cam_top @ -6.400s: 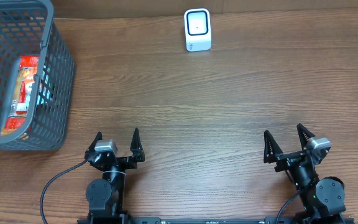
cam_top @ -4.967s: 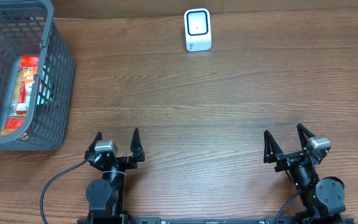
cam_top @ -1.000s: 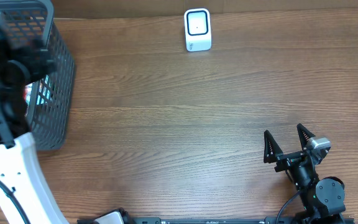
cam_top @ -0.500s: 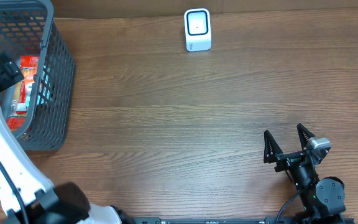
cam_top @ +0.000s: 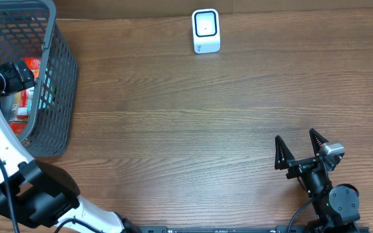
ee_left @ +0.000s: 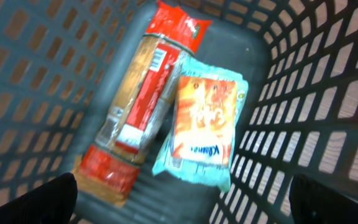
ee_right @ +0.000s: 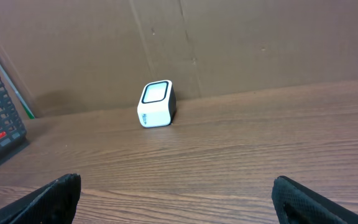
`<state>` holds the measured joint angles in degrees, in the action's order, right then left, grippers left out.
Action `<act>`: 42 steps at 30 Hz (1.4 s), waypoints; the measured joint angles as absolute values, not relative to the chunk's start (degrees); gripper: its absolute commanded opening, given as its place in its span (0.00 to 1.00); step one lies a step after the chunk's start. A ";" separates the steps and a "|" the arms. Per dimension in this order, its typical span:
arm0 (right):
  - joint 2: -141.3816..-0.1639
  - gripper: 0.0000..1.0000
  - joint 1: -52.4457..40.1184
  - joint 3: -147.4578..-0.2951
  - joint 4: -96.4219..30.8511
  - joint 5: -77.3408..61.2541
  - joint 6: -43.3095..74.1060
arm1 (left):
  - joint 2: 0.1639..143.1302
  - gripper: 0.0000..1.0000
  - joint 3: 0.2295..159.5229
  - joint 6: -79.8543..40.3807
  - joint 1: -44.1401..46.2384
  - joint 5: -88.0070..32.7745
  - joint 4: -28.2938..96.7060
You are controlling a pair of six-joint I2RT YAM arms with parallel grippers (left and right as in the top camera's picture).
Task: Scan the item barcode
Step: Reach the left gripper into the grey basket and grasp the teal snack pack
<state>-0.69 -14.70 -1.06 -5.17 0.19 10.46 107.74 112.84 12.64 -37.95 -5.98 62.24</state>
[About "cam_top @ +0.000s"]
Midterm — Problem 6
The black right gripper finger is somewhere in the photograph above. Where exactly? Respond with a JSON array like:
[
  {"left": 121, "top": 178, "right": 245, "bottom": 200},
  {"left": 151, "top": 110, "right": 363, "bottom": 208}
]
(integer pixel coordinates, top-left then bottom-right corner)
[
  {"left": 275, "top": 135, "right": 295, "bottom": 170},
  {"left": 309, "top": 128, "right": 328, "bottom": 155}
]

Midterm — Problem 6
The long orange cracker pack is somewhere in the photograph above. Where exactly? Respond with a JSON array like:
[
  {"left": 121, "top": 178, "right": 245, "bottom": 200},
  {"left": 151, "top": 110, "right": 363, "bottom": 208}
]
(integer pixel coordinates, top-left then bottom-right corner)
[{"left": 8, "top": 57, "right": 41, "bottom": 135}]

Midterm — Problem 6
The white barcode scanner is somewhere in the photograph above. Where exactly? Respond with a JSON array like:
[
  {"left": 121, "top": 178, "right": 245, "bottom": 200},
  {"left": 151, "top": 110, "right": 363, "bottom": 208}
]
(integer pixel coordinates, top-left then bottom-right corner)
[{"left": 191, "top": 8, "right": 221, "bottom": 54}]

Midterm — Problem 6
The grey plastic mesh basket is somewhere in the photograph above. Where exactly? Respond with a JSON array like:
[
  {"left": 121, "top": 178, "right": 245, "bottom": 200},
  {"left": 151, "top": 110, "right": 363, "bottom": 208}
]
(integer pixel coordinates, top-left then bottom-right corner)
[{"left": 0, "top": 1, "right": 78, "bottom": 157}]

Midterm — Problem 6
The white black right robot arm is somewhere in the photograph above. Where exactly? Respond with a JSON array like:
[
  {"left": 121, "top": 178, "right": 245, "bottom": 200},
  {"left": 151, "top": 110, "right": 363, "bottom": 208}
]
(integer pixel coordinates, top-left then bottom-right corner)
[{"left": 275, "top": 129, "right": 369, "bottom": 233}]

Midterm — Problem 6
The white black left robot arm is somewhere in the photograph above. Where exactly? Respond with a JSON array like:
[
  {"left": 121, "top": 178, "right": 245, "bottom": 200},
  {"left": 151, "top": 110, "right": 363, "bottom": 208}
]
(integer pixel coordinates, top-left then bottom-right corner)
[{"left": 0, "top": 73, "right": 139, "bottom": 232}]

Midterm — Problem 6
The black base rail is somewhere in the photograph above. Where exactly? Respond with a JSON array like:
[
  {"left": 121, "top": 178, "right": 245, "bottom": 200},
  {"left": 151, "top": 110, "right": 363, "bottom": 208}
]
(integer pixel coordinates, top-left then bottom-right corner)
[{"left": 138, "top": 225, "right": 370, "bottom": 233}]

